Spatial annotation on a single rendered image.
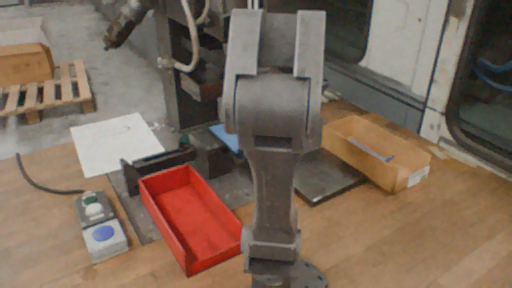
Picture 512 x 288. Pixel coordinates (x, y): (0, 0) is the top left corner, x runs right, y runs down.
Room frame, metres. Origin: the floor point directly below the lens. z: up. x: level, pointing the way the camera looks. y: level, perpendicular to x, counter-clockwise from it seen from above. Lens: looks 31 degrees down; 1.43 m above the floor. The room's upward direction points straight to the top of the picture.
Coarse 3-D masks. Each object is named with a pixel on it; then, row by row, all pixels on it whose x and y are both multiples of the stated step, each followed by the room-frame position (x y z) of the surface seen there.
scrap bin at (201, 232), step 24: (192, 168) 0.68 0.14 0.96; (144, 192) 0.60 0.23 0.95; (168, 192) 0.67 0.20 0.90; (192, 192) 0.67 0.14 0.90; (168, 216) 0.59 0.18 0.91; (192, 216) 0.59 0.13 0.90; (216, 216) 0.59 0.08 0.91; (168, 240) 0.50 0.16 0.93; (192, 240) 0.52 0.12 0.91; (216, 240) 0.52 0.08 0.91; (240, 240) 0.50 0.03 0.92; (192, 264) 0.44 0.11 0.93; (216, 264) 0.46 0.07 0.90
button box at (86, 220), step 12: (60, 192) 0.66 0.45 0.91; (72, 192) 0.66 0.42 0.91; (84, 192) 0.65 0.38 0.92; (96, 192) 0.63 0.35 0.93; (84, 204) 0.59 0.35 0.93; (108, 204) 0.59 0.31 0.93; (84, 216) 0.56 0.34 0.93; (96, 216) 0.56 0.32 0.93; (108, 216) 0.56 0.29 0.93; (84, 228) 0.53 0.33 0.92
